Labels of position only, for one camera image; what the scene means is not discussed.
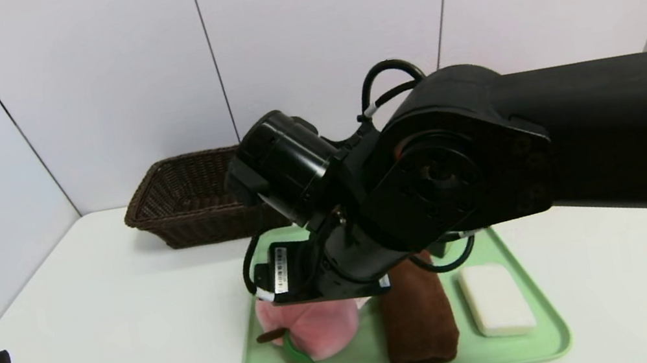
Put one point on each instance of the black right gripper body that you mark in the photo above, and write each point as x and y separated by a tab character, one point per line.
281	270

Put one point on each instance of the pink plush peach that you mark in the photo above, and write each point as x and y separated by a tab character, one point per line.
315	330

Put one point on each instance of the brown towel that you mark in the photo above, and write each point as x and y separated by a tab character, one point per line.
419	323

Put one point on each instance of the white soap bar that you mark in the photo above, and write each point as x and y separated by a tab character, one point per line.
498	300

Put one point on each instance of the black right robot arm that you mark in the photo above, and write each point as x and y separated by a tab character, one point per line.
584	131

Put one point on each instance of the dark brown wicker basket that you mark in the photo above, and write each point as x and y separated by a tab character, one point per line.
189	204

